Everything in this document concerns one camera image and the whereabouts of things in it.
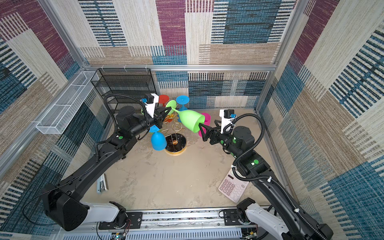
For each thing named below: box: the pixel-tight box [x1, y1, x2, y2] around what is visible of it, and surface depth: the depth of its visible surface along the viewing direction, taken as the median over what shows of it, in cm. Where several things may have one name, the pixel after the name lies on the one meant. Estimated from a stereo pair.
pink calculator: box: [218, 168, 250, 203], surface depth 83 cm
